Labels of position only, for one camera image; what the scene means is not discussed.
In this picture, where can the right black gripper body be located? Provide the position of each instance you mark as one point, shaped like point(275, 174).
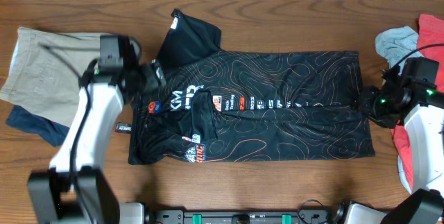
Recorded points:
point(378, 107)

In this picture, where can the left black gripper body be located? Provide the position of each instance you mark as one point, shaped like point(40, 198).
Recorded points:
point(146, 78)

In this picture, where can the black printed cycling jersey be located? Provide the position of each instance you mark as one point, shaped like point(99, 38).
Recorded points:
point(230, 106)

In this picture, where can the light blue grey shirt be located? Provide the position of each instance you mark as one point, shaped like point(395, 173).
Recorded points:
point(395, 43)

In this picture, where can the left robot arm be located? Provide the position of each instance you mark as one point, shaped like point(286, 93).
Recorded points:
point(74, 188)

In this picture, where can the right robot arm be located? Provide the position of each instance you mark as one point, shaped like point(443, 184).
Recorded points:
point(410, 98)

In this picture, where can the red orange shirt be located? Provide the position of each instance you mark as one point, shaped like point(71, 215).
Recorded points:
point(430, 32)

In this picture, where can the folded beige trousers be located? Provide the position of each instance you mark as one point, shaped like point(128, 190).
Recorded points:
point(43, 77)

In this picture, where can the folded navy blue garment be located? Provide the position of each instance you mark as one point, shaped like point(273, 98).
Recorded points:
point(51, 132)

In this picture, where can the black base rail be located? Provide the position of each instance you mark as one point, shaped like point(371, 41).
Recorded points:
point(239, 217)

